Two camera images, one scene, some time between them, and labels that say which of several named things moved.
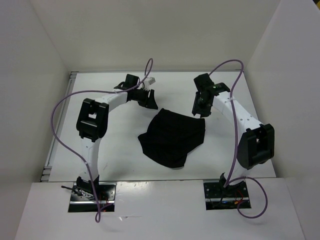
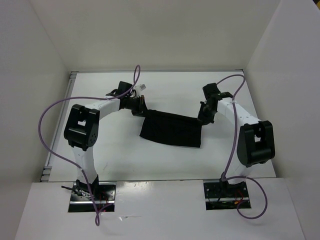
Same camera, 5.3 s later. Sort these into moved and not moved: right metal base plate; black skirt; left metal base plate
Moved: black skirt
Not moved: right metal base plate; left metal base plate
